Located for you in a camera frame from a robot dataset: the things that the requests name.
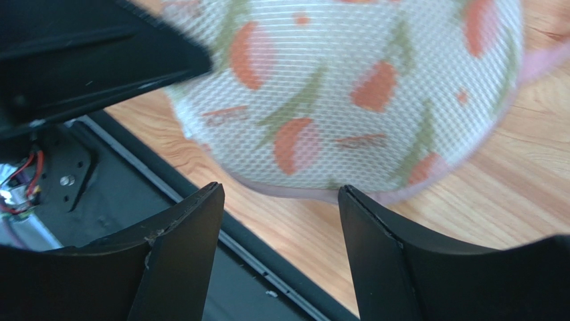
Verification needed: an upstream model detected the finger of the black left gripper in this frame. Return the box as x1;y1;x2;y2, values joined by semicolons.
1;1;212;139

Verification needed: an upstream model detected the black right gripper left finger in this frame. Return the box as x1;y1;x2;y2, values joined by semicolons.
1;183;225;320

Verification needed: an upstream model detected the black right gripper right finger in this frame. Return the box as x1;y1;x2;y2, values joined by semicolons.
338;185;569;320

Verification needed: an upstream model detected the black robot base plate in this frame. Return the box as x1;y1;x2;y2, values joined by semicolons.
0;110;357;321

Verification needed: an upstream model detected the floral mesh laundry bag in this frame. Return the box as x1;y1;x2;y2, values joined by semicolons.
163;1;569;204

